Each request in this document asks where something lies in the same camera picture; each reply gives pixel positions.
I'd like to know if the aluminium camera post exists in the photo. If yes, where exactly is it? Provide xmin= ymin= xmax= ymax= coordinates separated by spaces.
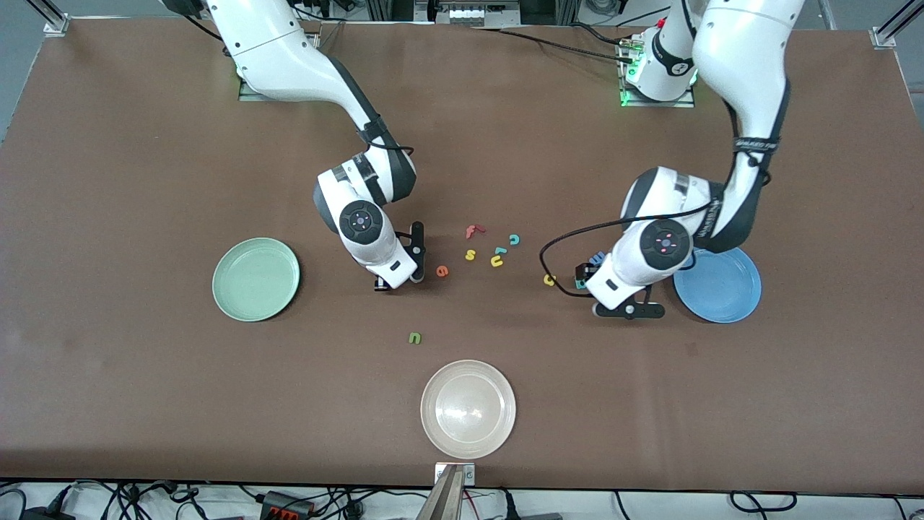
xmin=417 ymin=462 xmax=476 ymax=520

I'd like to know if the black cable loop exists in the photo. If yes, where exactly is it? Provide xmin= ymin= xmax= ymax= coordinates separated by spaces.
xmin=728 ymin=491 xmax=799 ymax=515

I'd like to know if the black orange power strip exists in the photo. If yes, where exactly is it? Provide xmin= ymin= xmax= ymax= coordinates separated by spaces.
xmin=260 ymin=491 xmax=315 ymax=520

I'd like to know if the aluminium frame extrusion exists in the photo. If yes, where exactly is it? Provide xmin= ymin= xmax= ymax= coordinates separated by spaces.
xmin=870 ymin=0 xmax=924 ymax=50
xmin=25 ymin=0 xmax=71 ymax=37

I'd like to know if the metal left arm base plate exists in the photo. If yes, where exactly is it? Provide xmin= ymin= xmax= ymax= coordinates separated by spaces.
xmin=619 ymin=32 xmax=696 ymax=109

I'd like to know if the blue plate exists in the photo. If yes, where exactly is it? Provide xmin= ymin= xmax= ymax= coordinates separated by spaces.
xmin=673 ymin=246 xmax=762 ymax=324

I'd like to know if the beige plate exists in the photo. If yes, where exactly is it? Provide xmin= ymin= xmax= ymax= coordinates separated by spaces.
xmin=420 ymin=359 xmax=518 ymax=461

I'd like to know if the green plate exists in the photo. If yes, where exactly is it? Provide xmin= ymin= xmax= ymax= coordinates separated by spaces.
xmin=212 ymin=237 xmax=301 ymax=323

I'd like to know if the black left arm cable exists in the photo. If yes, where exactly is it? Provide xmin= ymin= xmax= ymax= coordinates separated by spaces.
xmin=539 ymin=155 xmax=770 ymax=284

